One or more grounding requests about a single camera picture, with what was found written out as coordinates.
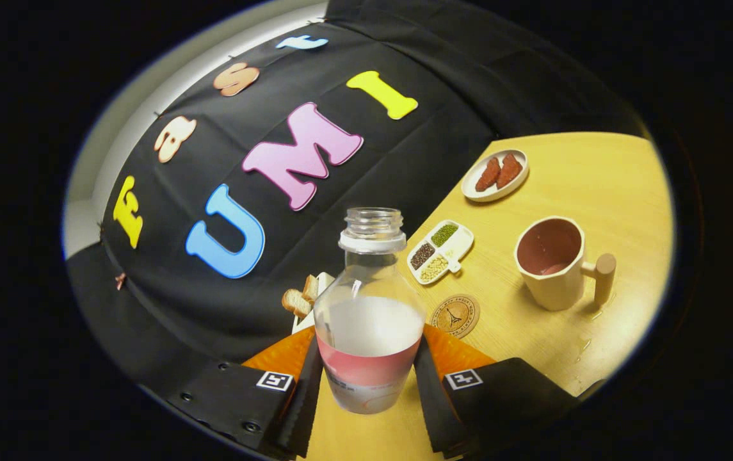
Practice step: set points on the wooden table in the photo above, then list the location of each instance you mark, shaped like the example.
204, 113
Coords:
596, 179

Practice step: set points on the white divided bean dish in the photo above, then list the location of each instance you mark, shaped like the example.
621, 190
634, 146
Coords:
459, 246

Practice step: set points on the copper clip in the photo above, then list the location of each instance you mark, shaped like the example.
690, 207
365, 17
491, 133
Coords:
121, 281

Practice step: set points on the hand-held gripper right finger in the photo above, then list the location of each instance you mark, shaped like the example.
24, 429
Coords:
427, 410

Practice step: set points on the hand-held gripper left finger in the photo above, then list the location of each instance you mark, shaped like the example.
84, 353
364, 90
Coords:
305, 410

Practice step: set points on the cream toaster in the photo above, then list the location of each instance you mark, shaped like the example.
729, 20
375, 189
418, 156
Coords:
326, 280

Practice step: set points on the toast bread slice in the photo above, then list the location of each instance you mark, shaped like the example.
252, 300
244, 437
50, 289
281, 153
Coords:
296, 303
310, 288

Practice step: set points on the clear juice bottle pink label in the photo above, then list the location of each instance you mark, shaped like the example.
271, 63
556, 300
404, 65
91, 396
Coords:
369, 333

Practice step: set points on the red-brown meat piece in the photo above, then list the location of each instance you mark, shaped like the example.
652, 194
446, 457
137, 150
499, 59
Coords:
509, 170
488, 174

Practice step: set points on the black backdrop cloth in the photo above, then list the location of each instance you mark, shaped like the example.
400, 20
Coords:
212, 320

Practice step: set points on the round brown coaster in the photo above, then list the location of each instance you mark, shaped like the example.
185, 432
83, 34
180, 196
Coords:
456, 315

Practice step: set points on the round white plate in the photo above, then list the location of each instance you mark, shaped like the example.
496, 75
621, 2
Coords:
475, 189

